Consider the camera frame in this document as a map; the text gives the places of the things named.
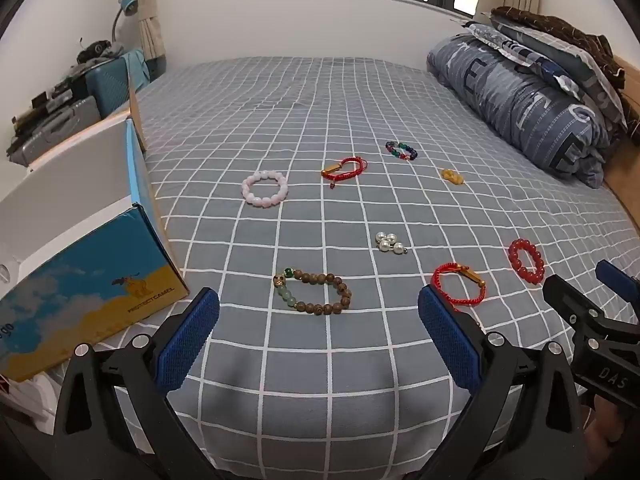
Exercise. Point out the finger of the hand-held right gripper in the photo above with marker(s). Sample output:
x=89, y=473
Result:
x=575, y=305
x=617, y=277

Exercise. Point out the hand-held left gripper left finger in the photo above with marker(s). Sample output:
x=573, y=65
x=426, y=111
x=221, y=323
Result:
x=187, y=340

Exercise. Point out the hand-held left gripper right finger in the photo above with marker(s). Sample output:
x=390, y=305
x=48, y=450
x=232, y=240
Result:
x=450, y=340

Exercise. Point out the blue printed cardboard box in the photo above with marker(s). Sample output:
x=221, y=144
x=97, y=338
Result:
x=75, y=285

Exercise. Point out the person's right hand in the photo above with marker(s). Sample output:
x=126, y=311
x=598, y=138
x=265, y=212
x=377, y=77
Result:
x=605, y=430

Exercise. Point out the white pearl cluster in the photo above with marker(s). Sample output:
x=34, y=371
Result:
x=385, y=245

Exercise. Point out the yellow amber charm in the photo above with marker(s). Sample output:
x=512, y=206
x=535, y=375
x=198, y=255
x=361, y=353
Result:
x=451, y=176

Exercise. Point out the white plastic bag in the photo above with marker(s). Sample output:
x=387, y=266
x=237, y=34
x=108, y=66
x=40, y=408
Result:
x=30, y=400

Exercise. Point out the folded blue-grey quilt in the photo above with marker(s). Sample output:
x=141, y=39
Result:
x=525, y=95

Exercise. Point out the grey suitcase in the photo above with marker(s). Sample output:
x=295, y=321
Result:
x=55, y=130

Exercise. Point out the brown blanket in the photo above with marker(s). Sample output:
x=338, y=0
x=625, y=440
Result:
x=565, y=27

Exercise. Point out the grey checked bed sheet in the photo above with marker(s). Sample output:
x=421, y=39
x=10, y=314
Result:
x=300, y=110

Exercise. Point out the blue suitcase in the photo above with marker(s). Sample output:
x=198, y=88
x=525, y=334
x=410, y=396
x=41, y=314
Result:
x=115, y=80

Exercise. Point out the pile of dark clutter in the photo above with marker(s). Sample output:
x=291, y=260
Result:
x=65, y=90

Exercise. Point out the blue desk lamp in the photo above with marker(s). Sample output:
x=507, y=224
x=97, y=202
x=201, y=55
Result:
x=129, y=5

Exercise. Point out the wooden bed frame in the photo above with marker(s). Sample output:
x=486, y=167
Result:
x=627, y=180

